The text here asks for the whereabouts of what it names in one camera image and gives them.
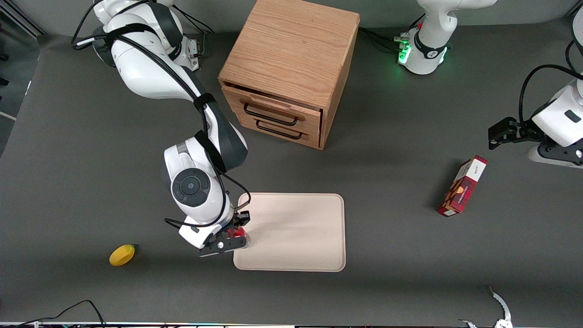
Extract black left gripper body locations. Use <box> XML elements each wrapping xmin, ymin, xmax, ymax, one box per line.
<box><xmin>509</xmin><ymin>119</ymin><xmax>545</xmax><ymax>145</ymax></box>

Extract cream rectangular tray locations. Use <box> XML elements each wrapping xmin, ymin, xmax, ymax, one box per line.
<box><xmin>233</xmin><ymin>193</ymin><xmax>346</xmax><ymax>272</ymax></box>

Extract red snack box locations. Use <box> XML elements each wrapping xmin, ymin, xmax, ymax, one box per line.
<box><xmin>437</xmin><ymin>155</ymin><xmax>488</xmax><ymax>218</ymax></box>

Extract yellow toy lemon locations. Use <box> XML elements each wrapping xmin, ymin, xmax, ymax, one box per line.
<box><xmin>109</xmin><ymin>244</ymin><xmax>136</xmax><ymax>267</ymax></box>

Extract wooden drawer front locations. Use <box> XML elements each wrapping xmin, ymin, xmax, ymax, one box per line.
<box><xmin>221</xmin><ymin>83</ymin><xmax>323</xmax><ymax>130</ymax></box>
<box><xmin>230</xmin><ymin>104</ymin><xmax>322</xmax><ymax>150</ymax></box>

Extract white curved plastic strip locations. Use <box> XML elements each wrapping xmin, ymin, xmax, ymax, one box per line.
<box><xmin>459</xmin><ymin>286</ymin><xmax>513</xmax><ymax>328</ymax></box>

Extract wooden drawer cabinet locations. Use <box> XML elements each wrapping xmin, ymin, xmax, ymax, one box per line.
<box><xmin>218</xmin><ymin>0</ymin><xmax>361</xmax><ymax>150</ymax></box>

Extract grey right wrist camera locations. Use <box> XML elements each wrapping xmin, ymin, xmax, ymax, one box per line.
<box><xmin>197</xmin><ymin>236</ymin><xmax>250</xmax><ymax>258</ymax></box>

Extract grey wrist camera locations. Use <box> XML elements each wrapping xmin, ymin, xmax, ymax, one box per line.
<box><xmin>197</xmin><ymin>236</ymin><xmax>250</xmax><ymax>258</ymax></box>
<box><xmin>527</xmin><ymin>143</ymin><xmax>583</xmax><ymax>170</ymax></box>

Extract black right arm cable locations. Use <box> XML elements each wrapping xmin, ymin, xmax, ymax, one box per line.
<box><xmin>71</xmin><ymin>0</ymin><xmax>252</xmax><ymax>228</ymax></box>

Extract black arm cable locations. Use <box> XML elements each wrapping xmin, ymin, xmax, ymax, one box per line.
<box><xmin>519</xmin><ymin>40</ymin><xmax>583</xmax><ymax>124</ymax></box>
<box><xmin>71</xmin><ymin>0</ymin><xmax>252</xmax><ymax>228</ymax></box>

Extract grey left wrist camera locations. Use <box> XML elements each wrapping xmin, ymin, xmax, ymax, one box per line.
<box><xmin>527</xmin><ymin>143</ymin><xmax>583</xmax><ymax>170</ymax></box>

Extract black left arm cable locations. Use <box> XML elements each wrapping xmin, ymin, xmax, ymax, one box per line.
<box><xmin>519</xmin><ymin>40</ymin><xmax>583</xmax><ymax>124</ymax></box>

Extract black drawer handle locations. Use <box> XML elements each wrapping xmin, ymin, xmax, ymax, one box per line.
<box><xmin>256</xmin><ymin>119</ymin><xmax>304</xmax><ymax>140</ymax></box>
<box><xmin>243</xmin><ymin>102</ymin><xmax>300</xmax><ymax>127</ymax></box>

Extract black left base cables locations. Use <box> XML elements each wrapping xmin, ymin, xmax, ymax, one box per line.
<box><xmin>359</xmin><ymin>26</ymin><xmax>404</xmax><ymax>53</ymax></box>

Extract black base cables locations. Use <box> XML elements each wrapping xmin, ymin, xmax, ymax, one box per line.
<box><xmin>359</xmin><ymin>26</ymin><xmax>404</xmax><ymax>53</ymax></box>
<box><xmin>180</xmin><ymin>8</ymin><xmax>215</xmax><ymax>35</ymax></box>

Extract black right base cables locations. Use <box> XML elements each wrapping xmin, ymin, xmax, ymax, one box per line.
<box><xmin>180</xmin><ymin>8</ymin><xmax>215</xmax><ymax>35</ymax></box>

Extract grey metal rail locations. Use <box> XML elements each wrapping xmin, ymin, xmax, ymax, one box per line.
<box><xmin>0</xmin><ymin>7</ymin><xmax>46</xmax><ymax>37</ymax></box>

